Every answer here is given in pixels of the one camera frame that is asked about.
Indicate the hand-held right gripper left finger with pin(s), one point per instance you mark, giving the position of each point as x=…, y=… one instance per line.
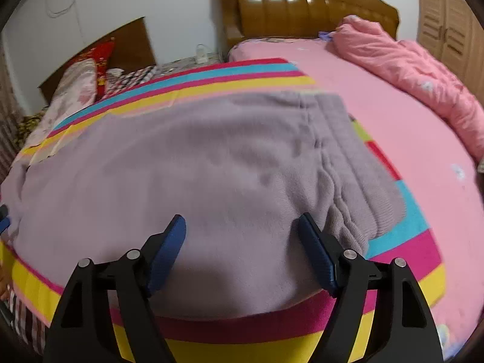
x=166, y=249

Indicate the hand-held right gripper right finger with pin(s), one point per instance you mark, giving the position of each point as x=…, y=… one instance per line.
x=315, y=253

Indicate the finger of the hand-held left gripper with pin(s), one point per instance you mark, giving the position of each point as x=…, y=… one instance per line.
x=3, y=221

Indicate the lilac knitted sweater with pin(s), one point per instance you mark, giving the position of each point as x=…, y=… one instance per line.
x=189, y=177

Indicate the brown floral blanket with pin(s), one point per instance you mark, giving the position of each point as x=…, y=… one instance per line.
x=28, y=126

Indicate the pink floral quilt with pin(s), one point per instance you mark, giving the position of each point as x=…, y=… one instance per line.
x=72, y=90

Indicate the pink bed sheet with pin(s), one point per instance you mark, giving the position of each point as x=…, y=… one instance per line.
x=378, y=94

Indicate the striped colourful blanket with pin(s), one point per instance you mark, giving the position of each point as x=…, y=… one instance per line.
x=227, y=79

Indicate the red floral pillow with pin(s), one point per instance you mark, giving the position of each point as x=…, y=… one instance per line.
x=104, y=68

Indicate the white dotted cloth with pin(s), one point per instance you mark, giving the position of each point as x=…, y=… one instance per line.
x=113, y=72

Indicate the nightstand with floral cover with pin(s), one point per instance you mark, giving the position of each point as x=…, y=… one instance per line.
x=177, y=64

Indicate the dark brown wooden headboard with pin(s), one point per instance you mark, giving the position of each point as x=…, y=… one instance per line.
x=132, y=45

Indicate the small purple cloth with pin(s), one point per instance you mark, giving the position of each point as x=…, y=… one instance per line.
x=325, y=36

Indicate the light brown wooden headboard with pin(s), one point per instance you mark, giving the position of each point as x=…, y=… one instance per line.
x=283, y=11

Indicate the wooden wardrobe door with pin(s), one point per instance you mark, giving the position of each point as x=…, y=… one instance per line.
x=446, y=26

